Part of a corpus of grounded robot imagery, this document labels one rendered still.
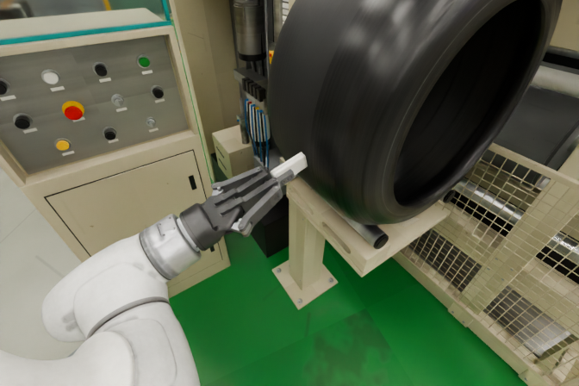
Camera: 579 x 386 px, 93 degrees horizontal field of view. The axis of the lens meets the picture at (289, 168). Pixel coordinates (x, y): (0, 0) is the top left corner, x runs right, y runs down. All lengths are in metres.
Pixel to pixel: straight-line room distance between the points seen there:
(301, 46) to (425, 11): 0.18
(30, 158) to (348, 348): 1.44
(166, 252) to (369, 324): 1.29
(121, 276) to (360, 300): 1.35
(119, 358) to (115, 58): 0.82
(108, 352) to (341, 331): 1.29
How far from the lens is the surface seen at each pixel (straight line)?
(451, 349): 1.70
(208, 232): 0.46
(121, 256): 0.47
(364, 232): 0.71
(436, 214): 0.98
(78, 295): 0.48
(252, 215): 0.45
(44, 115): 1.07
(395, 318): 1.66
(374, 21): 0.42
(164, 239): 0.46
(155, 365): 0.39
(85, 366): 0.38
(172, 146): 1.10
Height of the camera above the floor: 1.45
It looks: 39 degrees down
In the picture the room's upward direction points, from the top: straight up
